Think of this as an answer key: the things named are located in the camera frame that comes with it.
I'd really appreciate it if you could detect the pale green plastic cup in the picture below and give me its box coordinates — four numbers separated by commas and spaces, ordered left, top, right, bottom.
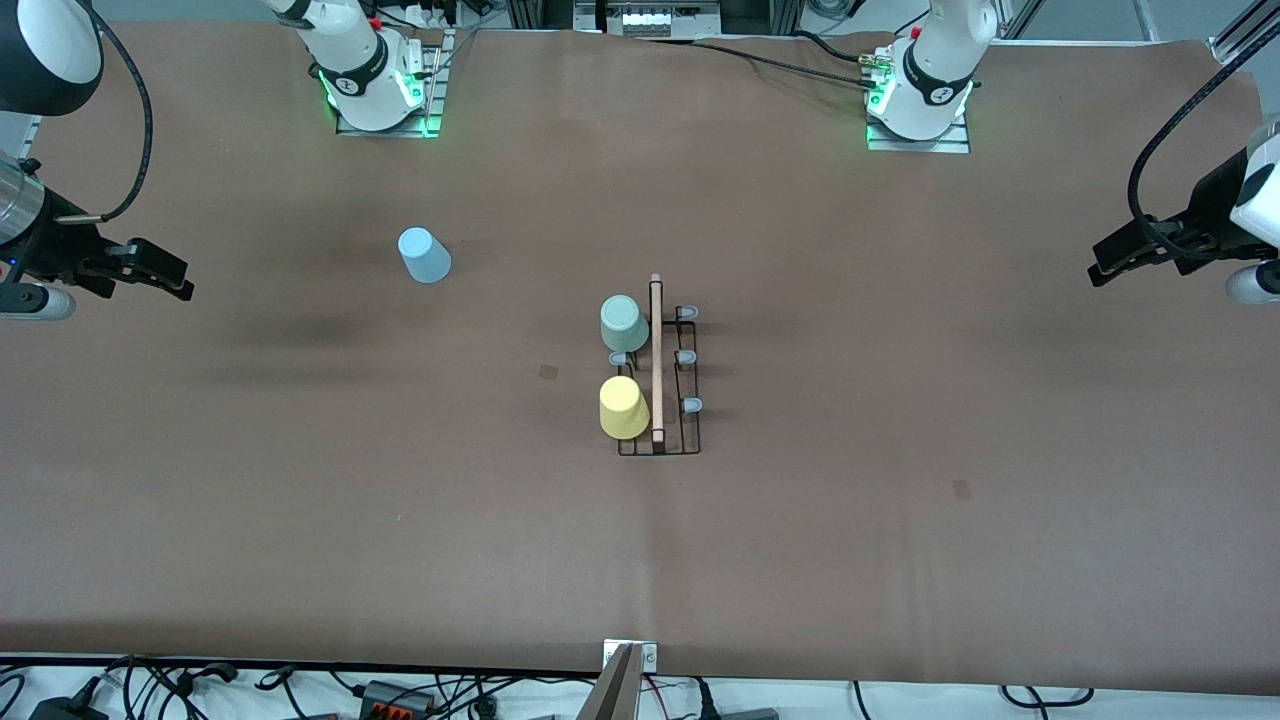
599, 294, 651, 354

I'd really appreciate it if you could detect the yellow plastic cup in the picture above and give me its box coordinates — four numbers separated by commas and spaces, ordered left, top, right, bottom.
598, 375, 652, 441

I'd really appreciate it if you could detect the black wire cup holder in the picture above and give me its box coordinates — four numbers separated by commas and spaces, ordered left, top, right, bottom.
609, 272, 703, 459

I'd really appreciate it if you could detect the light blue plastic cup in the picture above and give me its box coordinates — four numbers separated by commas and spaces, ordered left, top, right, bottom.
397, 227, 453, 285

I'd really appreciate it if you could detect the white power strip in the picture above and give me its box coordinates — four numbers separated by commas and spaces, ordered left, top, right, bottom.
400, 0, 463, 31

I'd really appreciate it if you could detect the black power adapter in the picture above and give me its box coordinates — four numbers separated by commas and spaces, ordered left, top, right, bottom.
28, 695, 107, 720

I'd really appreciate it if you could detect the black orange connector block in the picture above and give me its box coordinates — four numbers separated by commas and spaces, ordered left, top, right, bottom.
357, 679, 439, 718

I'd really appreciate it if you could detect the white connector box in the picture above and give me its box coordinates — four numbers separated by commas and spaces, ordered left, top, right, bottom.
602, 0, 723, 39

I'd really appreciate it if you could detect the brown table mat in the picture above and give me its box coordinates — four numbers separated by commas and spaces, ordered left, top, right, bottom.
0, 22, 1280, 697

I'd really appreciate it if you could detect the grey slanted pole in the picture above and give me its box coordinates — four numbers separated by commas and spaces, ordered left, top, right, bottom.
577, 643, 643, 720

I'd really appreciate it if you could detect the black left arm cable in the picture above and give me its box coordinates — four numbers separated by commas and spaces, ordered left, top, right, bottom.
1127, 40, 1280, 251

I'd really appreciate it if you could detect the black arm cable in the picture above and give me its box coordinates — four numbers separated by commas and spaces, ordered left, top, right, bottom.
1127, 40, 1280, 251
52, 8, 155, 225

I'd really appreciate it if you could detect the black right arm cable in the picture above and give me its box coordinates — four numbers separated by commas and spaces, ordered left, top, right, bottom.
52, 8, 155, 225

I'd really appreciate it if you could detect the aluminium corner rail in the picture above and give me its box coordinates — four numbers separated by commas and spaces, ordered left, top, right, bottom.
1207, 0, 1280, 69

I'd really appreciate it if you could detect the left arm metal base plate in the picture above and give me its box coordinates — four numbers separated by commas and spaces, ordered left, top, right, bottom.
865, 100, 973, 155

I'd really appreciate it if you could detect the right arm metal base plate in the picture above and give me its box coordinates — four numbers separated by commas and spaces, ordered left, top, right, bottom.
334, 28, 448, 139

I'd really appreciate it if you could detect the short black cable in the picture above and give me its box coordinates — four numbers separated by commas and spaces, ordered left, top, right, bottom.
790, 28, 876, 65

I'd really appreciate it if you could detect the long black cable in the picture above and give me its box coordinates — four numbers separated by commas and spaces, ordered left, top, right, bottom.
640, 34, 881, 91

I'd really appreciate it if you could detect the black looped floor cable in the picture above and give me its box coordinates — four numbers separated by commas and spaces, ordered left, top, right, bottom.
1000, 684, 1097, 711

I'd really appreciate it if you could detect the aluminium frame post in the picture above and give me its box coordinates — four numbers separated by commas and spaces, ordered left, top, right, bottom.
505, 0, 577, 31

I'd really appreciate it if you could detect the small metal bracket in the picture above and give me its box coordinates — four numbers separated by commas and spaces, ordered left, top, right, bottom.
603, 640, 659, 673

